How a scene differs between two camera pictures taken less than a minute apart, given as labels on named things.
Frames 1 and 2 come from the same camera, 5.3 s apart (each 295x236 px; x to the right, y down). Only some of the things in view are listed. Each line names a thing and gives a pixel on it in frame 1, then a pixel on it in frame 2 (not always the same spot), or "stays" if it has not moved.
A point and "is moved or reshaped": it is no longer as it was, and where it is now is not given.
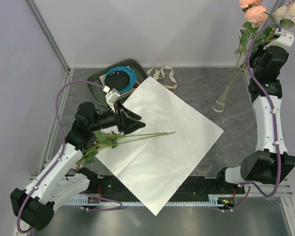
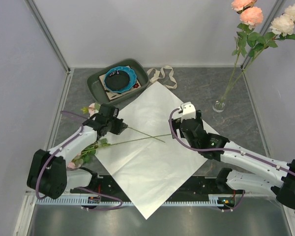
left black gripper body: (120, 117) to (115, 126)
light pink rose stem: (103, 139) is moved or reshaped
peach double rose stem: (257, 17) is moved or reshaped
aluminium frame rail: (36, 13) stays
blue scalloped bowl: (123, 79) stays
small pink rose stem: (103, 138) to (85, 155)
